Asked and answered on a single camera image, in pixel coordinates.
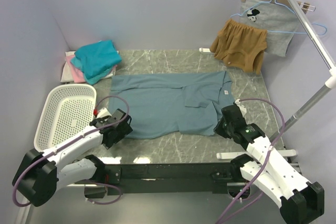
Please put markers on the teal folded t shirt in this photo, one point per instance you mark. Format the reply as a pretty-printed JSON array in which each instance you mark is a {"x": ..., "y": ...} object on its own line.
[{"x": 96, "y": 61}]

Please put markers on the grey panda shirt hanging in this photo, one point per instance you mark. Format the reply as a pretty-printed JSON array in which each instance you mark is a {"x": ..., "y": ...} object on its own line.
[{"x": 277, "y": 44}]

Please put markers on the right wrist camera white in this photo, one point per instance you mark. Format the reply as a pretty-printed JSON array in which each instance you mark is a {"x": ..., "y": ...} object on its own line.
[{"x": 242, "y": 108}]

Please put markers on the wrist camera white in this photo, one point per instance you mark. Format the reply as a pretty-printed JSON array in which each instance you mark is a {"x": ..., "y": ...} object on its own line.
[
  {"x": 101, "y": 113},
  {"x": 242, "y": 108}
]

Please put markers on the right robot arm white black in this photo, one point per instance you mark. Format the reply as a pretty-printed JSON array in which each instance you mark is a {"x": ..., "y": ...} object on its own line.
[{"x": 299, "y": 200}]

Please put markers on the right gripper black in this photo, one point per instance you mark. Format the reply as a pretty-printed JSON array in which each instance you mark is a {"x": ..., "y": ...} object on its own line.
[{"x": 218, "y": 129}]

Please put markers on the grey-blue t shirt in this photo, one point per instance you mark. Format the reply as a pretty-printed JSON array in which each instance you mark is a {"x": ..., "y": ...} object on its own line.
[{"x": 189, "y": 103}]

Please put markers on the metal clothes rack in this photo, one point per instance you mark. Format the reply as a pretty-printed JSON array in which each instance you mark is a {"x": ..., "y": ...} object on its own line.
[{"x": 289, "y": 82}]

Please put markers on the white plastic laundry basket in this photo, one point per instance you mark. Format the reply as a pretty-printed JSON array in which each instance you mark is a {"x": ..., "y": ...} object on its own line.
[{"x": 68, "y": 110}]

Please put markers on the pink folded t shirt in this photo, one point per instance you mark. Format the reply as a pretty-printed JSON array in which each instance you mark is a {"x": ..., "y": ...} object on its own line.
[{"x": 76, "y": 74}]

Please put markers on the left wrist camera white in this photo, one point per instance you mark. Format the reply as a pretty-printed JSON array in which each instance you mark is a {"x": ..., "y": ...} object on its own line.
[{"x": 101, "y": 113}]

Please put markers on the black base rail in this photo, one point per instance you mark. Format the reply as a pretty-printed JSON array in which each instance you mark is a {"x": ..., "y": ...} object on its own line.
[{"x": 120, "y": 179}]

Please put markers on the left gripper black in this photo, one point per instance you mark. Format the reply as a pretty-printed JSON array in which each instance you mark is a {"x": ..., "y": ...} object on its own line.
[{"x": 123, "y": 131}]

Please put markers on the brown shorts hanging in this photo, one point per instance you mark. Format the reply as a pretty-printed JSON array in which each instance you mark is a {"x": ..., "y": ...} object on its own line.
[{"x": 241, "y": 46}]

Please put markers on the white folded t shirt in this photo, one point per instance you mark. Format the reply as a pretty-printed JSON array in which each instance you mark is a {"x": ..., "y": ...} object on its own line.
[{"x": 66, "y": 74}]

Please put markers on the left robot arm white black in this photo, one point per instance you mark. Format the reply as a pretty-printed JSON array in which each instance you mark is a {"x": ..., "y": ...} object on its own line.
[{"x": 42, "y": 173}]

